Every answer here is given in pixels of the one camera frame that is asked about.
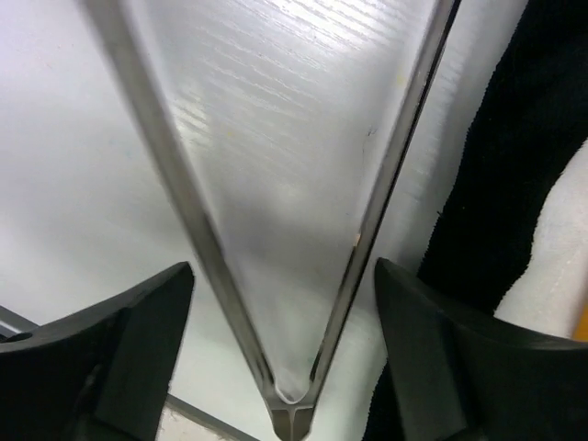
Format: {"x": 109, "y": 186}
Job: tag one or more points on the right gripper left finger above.
{"x": 102, "y": 373}

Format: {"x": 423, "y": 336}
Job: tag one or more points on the metal tongs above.
{"x": 291, "y": 418}

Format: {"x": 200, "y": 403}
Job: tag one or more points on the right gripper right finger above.
{"x": 459, "y": 374}

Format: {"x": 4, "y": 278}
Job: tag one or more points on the black white striped cloth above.
{"x": 511, "y": 240}

